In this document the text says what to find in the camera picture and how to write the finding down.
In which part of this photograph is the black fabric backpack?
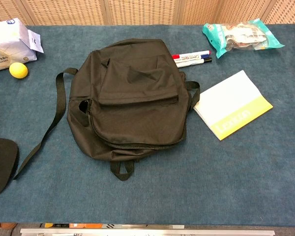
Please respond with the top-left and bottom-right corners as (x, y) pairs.
(13, 38), (201, 182)

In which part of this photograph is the yellow and white book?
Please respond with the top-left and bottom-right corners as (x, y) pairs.
(193, 70), (274, 141)

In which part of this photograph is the black capped whiteboard marker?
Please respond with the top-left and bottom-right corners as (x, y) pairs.
(176, 57), (213, 68)

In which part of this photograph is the red capped whiteboard marker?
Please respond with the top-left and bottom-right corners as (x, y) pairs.
(172, 50), (211, 60)

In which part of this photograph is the blue capped whiteboard marker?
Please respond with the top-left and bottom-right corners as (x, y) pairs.
(174, 54), (210, 63)

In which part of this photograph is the blue felt table cover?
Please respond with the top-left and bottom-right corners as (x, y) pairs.
(0, 23), (295, 226)

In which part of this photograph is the wicker folding screen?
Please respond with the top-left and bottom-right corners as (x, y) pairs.
(0, 0), (295, 26)

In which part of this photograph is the teal snack package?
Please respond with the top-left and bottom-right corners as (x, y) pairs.
(202, 18), (285, 59)

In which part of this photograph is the yellow lemon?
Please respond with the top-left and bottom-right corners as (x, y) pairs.
(9, 62), (29, 79)

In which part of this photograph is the black round pad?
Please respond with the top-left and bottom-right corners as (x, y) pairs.
(0, 138), (20, 199)

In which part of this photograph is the white paper flour bag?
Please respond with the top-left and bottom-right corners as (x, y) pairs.
(0, 17), (44, 74)

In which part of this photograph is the aluminium rail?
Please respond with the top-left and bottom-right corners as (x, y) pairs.
(20, 228), (276, 236)

